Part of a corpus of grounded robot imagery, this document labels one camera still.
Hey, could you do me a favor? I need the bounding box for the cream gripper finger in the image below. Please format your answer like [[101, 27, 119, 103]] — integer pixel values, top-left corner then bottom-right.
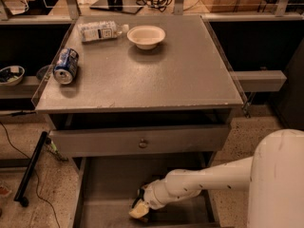
[[138, 184, 148, 199], [129, 201, 149, 219]]

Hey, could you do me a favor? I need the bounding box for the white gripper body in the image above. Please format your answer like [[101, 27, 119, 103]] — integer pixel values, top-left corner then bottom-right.
[[143, 180, 170, 210]]

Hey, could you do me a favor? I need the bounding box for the green and yellow sponge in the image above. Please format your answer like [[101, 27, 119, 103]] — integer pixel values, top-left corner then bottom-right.
[[129, 188, 149, 222]]

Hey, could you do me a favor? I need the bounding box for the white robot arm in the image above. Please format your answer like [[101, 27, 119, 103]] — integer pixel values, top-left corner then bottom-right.
[[129, 129, 304, 228]]

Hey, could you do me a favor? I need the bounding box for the grey open middle drawer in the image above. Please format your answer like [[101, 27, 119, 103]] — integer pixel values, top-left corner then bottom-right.
[[68, 153, 221, 228]]

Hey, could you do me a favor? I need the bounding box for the round drawer knob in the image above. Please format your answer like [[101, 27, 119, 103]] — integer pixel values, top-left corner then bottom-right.
[[139, 139, 148, 148]]

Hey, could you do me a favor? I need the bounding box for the grey top drawer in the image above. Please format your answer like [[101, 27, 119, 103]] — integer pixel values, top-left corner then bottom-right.
[[49, 124, 230, 158]]

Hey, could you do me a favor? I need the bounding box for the grey drawer cabinet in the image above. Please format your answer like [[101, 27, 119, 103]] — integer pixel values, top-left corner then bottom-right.
[[36, 15, 243, 223]]

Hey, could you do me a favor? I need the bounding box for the black bar on floor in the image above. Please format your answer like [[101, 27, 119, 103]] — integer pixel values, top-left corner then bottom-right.
[[14, 131, 48, 207]]

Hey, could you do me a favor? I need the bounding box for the blue soda can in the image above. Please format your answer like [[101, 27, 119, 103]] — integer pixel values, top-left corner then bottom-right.
[[53, 47, 79, 85]]

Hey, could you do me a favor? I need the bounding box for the white paper bowl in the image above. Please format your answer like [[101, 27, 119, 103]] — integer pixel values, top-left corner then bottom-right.
[[127, 26, 165, 50]]

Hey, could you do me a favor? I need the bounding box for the clear plastic water bottle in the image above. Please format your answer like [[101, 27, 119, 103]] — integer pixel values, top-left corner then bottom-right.
[[78, 21, 129, 42]]

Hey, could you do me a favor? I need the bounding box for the white bowl with items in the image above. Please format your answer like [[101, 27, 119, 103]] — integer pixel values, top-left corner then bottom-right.
[[0, 66, 25, 86]]

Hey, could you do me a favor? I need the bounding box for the black monitor stand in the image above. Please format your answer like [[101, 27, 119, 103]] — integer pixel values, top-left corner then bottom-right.
[[89, 0, 143, 14]]

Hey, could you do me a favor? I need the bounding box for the black floor cable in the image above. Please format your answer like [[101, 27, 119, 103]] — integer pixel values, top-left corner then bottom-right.
[[0, 121, 62, 228]]

